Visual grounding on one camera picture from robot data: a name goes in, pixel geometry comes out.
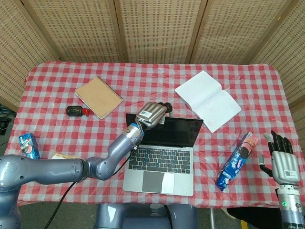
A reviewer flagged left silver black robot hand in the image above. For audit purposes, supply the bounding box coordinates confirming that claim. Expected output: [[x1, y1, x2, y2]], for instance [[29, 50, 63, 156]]
[[135, 102, 173, 131]]

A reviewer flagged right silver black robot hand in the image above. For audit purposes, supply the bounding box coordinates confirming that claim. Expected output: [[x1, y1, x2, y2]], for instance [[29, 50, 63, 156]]
[[259, 130, 301, 186]]

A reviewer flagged silver laptop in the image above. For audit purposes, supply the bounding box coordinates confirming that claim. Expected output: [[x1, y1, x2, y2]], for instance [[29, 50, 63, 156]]
[[122, 113, 204, 197]]

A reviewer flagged open white notebook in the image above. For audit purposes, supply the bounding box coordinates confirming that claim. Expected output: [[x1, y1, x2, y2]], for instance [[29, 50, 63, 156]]
[[174, 70, 242, 134]]

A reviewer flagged red white checkered tablecloth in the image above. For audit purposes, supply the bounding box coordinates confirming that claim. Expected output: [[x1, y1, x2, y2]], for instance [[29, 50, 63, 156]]
[[4, 61, 301, 209]]

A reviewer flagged long blue cookie package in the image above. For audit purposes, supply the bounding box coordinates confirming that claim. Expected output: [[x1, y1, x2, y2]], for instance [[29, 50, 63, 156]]
[[216, 131, 259, 191]]

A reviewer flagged brown spiral notebook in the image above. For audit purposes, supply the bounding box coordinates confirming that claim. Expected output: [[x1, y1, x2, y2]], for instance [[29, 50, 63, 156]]
[[74, 75, 124, 120]]

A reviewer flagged black device with red cap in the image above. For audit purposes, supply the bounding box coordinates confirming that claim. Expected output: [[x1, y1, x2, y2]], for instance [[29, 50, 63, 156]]
[[66, 106, 90, 117]]

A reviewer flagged clear bag of yellow snacks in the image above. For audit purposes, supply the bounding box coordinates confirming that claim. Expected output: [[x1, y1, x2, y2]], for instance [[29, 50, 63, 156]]
[[51, 152, 79, 160]]

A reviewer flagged blue-grey robot torso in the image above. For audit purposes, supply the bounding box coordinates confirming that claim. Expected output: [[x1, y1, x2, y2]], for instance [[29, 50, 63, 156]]
[[95, 203, 199, 229]]

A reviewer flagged small blue cookie box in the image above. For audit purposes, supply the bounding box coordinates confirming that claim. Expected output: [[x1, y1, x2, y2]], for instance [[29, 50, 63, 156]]
[[18, 133, 41, 160]]

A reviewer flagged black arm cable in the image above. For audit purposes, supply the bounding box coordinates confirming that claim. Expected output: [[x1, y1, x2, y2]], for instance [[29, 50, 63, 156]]
[[44, 143, 136, 229]]

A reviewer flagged dark equipment with cables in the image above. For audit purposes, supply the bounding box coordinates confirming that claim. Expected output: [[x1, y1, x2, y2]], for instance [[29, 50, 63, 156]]
[[0, 104, 14, 136]]

